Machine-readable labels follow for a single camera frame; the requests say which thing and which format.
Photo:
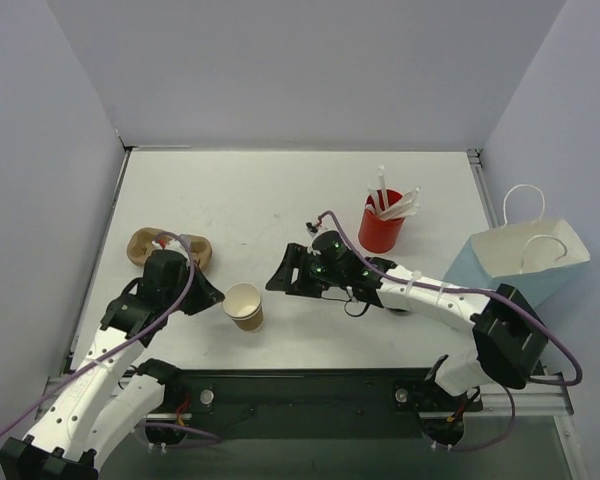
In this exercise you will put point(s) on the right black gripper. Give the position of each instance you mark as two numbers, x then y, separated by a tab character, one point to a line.
296	275

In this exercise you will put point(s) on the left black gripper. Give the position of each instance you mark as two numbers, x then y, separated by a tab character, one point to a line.
200	291

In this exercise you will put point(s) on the brown paper coffee cup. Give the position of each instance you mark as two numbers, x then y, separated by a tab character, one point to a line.
243	305

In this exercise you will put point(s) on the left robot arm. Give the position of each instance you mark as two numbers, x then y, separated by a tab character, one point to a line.
88	419

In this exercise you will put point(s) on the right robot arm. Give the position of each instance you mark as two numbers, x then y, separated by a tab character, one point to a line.
507	335

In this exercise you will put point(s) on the brown cardboard cup carrier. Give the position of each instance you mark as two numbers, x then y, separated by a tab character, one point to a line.
139	247

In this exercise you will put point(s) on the red straw holder cup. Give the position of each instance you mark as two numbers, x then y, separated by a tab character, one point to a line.
375	235

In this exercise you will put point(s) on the white wrapped straw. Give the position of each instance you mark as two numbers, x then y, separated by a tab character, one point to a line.
406	206
376	205
383	189

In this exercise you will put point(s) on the light blue paper bag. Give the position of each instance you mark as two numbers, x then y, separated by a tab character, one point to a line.
538	257

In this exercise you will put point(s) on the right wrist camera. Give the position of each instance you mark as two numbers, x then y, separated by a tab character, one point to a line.
314	228

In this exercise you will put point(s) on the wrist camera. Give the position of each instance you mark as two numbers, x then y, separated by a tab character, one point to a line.
314	228
161	242

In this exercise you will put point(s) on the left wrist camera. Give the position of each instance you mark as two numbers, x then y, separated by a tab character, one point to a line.
161	242

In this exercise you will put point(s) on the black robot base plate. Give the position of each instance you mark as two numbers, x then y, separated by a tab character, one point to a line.
310	404

